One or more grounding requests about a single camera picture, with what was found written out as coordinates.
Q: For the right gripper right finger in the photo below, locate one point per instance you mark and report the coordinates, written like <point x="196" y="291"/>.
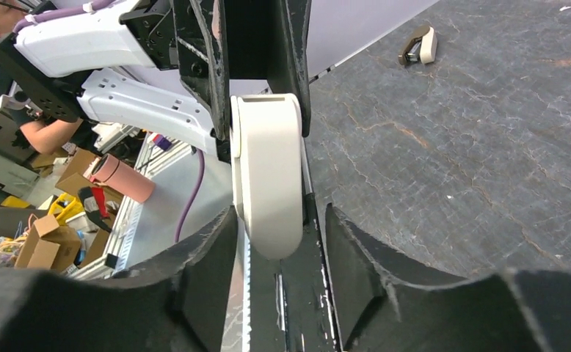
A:
<point x="387" y="301"/>

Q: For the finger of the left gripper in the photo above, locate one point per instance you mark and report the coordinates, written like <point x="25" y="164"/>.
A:
<point x="200" y="38"/>
<point x="288" y="64"/>

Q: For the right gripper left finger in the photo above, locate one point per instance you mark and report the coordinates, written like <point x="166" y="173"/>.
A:
<point x="174" y="301"/>

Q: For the brown white stapler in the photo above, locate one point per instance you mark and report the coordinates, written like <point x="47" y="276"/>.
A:
<point x="420" y="47"/>

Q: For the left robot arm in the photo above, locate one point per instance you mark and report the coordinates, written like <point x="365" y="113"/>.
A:
<point x="162" y="66"/>

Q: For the cardboard box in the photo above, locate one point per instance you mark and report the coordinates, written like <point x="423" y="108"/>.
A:
<point x="49" y="246"/>

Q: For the pink cylinder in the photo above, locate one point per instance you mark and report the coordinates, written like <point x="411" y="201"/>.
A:
<point x="123" y="178"/>

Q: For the person in background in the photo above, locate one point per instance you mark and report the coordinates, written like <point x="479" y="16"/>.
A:
<point x="45" y="135"/>

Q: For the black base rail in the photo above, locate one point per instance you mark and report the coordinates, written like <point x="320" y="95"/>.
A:
<point x="288" y="305"/>

